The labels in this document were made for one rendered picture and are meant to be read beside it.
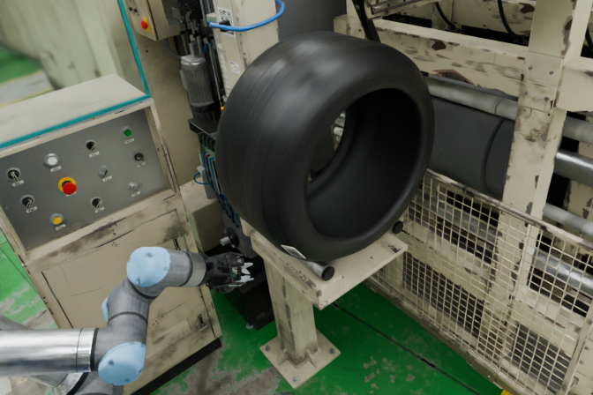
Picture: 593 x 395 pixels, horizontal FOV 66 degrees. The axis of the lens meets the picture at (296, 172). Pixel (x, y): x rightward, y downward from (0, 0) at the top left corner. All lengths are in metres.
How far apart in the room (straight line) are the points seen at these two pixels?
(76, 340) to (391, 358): 1.56
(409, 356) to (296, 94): 1.52
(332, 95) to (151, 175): 0.91
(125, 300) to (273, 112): 0.48
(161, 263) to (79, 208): 0.79
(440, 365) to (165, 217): 1.32
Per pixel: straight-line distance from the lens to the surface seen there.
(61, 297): 1.79
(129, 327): 0.94
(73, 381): 1.18
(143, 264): 0.93
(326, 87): 1.00
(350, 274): 1.42
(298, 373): 2.18
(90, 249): 1.72
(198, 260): 1.01
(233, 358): 2.29
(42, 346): 0.94
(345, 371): 2.18
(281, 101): 1.00
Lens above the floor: 1.82
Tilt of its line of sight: 32 degrees down
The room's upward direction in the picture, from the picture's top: 7 degrees counter-clockwise
